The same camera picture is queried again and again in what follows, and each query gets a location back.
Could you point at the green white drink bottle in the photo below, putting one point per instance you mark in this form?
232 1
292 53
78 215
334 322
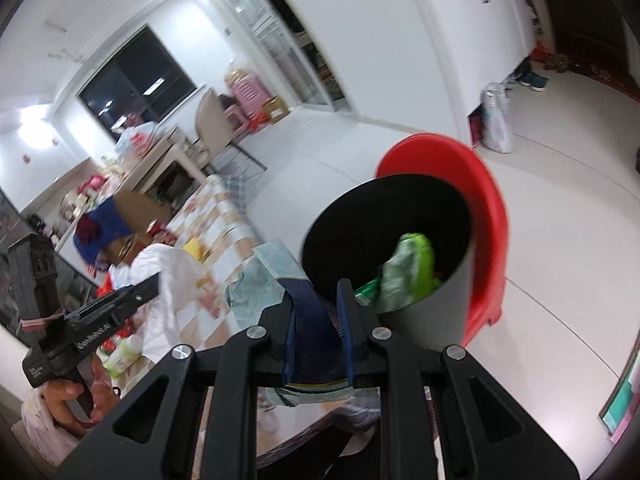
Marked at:
125 354

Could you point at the white floor plastic bag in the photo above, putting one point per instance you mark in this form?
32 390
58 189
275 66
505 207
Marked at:
497 130

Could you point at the black trash bin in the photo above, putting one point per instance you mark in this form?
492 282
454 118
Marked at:
359 232

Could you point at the green plastic wrapper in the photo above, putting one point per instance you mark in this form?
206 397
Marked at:
406 278

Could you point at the sliding glass door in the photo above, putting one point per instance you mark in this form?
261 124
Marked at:
282 37

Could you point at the white plastic shopping bag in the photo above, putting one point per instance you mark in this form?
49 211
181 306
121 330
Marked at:
134 143

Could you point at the beige dining chair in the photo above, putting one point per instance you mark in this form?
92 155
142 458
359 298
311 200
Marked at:
214 129

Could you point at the blue cloth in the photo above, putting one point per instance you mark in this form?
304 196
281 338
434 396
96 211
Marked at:
98 229

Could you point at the red plastic bucket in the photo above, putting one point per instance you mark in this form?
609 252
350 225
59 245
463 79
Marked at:
457 164

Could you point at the cardboard box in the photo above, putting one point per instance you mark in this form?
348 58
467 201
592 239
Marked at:
138 212

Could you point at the blue teal torn packet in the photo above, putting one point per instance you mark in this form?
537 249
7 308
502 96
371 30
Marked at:
314 370

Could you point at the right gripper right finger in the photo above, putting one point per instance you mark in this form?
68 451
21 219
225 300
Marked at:
442 414

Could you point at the dark window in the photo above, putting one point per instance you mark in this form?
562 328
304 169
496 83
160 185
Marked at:
141 82

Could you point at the white side table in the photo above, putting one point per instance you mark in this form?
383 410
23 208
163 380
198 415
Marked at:
171 149

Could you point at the glass display cabinet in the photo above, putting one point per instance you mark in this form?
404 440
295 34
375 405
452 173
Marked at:
30 267

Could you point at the pink plastic stool stack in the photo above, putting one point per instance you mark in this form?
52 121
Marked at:
252 96

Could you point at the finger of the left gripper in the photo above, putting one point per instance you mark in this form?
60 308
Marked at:
115 307

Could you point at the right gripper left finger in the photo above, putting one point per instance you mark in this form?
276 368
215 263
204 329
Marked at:
197 410

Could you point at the yellow foam fruit net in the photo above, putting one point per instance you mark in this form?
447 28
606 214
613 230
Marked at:
195 248

